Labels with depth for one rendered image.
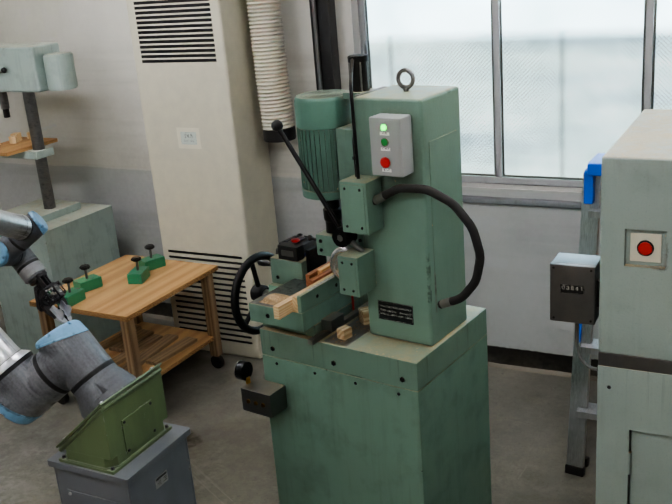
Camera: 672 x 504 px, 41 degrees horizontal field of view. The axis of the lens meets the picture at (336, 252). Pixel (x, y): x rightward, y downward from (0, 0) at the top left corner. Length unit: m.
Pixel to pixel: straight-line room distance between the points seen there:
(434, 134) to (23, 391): 1.40
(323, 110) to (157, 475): 1.18
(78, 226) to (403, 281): 2.53
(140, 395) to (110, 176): 2.54
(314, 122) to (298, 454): 1.07
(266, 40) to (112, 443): 2.12
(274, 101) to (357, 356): 1.80
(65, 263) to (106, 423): 2.21
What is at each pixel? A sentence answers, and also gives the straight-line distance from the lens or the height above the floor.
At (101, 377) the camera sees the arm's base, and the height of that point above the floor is 0.79.
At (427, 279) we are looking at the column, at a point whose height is 1.01.
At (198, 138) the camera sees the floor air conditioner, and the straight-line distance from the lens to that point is 4.30.
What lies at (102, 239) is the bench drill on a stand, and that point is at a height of 0.55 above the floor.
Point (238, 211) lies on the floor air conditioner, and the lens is 4.28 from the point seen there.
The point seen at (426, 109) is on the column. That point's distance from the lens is 2.45.
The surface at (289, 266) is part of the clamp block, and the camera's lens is 2.96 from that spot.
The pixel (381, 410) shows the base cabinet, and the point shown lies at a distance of 2.70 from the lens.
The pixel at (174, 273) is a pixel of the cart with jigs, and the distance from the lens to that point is 4.29.
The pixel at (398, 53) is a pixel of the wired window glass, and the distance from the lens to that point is 4.13.
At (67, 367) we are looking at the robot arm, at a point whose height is 0.83.
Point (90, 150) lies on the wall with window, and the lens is 5.16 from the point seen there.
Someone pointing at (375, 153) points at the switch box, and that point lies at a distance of 2.46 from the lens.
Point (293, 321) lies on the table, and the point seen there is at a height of 0.87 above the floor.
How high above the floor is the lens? 1.93
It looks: 19 degrees down
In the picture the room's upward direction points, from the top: 5 degrees counter-clockwise
